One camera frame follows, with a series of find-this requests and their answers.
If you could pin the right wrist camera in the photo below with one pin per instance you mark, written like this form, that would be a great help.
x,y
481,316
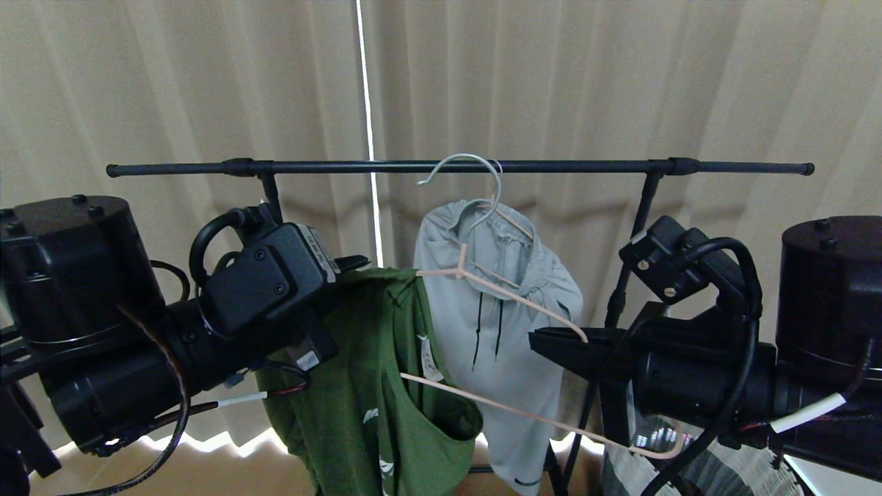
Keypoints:
x,y
661,262

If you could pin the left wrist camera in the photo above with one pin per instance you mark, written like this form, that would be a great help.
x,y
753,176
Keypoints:
x,y
262,282

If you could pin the pale grey shorts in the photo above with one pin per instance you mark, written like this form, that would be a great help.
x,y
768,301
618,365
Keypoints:
x,y
537,372

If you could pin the black clothes rack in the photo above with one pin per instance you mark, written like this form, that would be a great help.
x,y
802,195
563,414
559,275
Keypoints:
x,y
551,166

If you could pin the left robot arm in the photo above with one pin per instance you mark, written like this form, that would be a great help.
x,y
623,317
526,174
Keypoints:
x,y
69,275

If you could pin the white laundry basket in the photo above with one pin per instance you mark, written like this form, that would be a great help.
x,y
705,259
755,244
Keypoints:
x,y
620,475

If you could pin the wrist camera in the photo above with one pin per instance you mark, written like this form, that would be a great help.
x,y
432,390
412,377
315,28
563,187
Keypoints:
x,y
262,282
661,262

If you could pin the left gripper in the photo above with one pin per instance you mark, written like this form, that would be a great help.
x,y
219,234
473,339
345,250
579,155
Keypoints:
x,y
138,386

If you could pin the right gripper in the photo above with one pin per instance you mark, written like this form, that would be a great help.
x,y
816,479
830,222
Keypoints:
x,y
689,379

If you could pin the green garment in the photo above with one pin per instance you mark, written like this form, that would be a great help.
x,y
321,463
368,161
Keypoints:
x,y
344,386

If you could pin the pink clothes hanger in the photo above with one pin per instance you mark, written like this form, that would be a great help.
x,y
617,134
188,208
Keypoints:
x,y
513,224
460,270

